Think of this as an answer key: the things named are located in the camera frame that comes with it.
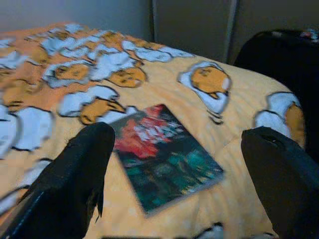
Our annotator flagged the grey wardrobe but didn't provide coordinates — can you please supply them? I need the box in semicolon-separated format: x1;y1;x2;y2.
151;0;319;64

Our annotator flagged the yellow cartoon print blanket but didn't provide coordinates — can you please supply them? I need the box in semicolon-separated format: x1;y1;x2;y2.
0;22;307;239

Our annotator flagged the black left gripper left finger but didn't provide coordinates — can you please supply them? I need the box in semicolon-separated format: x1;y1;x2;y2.
0;121;116;239

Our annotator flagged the red and teal book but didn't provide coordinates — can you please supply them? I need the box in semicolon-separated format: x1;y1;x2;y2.
109;104;225;218

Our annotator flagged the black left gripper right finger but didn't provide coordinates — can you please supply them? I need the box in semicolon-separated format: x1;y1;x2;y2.
242;125;319;239

